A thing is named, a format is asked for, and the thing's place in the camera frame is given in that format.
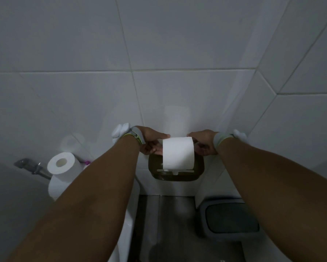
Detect gray trash bin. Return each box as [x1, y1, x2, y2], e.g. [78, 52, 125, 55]
[197, 199, 262, 241]

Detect brown wall paper holder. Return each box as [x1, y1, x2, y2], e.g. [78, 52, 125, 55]
[148, 150, 205, 182]

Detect chrome bidet sprayer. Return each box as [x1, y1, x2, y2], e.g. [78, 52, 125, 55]
[13, 158, 52, 180]

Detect person's right hand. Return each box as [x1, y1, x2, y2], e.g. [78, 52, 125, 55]
[187, 129, 219, 157]

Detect person's left forearm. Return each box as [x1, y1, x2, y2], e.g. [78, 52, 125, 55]
[5, 136, 141, 262]

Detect person's left hand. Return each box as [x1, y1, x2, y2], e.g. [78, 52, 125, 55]
[137, 126, 171, 156]

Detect white tracker with gray wristband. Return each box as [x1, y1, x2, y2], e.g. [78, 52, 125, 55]
[213, 129, 248, 147]
[111, 123, 146, 146]

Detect person's right forearm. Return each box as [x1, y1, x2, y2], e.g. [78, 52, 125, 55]
[218, 138, 327, 262]

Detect white toilet paper roll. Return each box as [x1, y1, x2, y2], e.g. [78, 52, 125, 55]
[162, 136, 195, 171]
[47, 152, 83, 183]

